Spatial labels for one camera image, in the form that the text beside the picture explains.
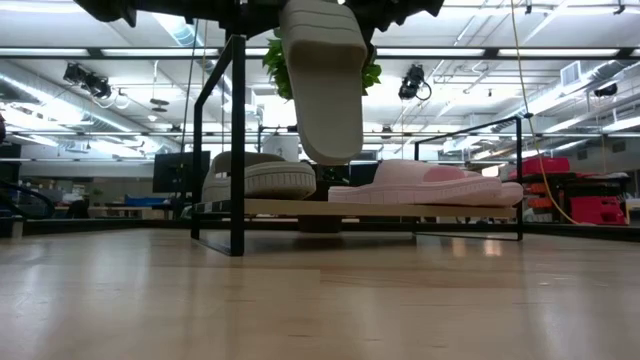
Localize white sneaker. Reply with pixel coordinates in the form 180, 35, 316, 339
201, 150, 318, 204

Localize green potted plant black pot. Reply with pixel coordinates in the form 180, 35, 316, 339
261, 36, 383, 235

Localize white box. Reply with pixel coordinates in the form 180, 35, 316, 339
260, 135, 301, 163

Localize black computer monitor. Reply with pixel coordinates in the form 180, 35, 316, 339
152, 150, 212, 195

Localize black ceiling spotlights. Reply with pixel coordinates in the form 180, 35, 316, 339
61, 61, 114, 100

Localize black desk partition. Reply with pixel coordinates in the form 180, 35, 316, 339
348, 161, 382, 189

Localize red storage bin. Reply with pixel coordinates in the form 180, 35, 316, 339
508, 156, 572, 180

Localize black storage rack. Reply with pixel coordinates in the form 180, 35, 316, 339
522, 171, 632, 224

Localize red crate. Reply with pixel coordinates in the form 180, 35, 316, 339
569, 195, 629, 227

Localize black frame wooden board shelf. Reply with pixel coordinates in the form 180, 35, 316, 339
189, 33, 525, 258

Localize black hanging camera device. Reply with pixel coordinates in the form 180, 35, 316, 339
397, 63, 433, 102

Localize black metal table frame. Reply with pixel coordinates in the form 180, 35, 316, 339
21, 218, 640, 243

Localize yellow hanging cable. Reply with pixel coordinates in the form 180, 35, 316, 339
509, 0, 582, 227

